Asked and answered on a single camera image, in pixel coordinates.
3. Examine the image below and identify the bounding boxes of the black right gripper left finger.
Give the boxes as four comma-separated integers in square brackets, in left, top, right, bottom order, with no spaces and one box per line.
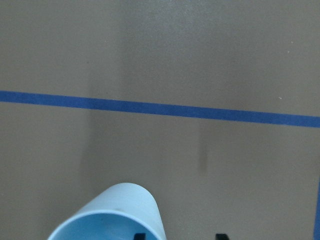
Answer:
[133,233,146,240]

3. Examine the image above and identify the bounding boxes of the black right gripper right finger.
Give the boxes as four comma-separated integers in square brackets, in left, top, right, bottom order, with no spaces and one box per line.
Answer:
[215,233,229,240]

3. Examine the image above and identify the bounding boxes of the blue cup robot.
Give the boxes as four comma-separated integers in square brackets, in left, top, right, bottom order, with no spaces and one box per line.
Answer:
[48,182,167,240]

